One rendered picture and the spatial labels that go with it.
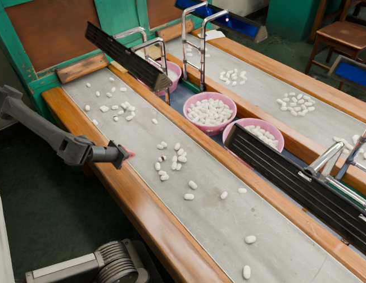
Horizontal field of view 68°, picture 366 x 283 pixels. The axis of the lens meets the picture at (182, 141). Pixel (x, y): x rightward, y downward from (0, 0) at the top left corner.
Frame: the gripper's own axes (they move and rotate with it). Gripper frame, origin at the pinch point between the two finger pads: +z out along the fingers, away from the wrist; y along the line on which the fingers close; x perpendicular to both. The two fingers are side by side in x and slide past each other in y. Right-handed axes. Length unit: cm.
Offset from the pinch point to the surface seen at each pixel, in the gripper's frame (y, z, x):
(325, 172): -54, 19, -33
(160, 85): 5.0, 1.7, -28.2
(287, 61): 74, 236, -81
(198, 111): 12.4, 42.5, -19.4
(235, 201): -35.6, 23.4, -4.4
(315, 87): -17, 85, -58
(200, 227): -35.1, 10.3, 6.4
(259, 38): 5, 45, -63
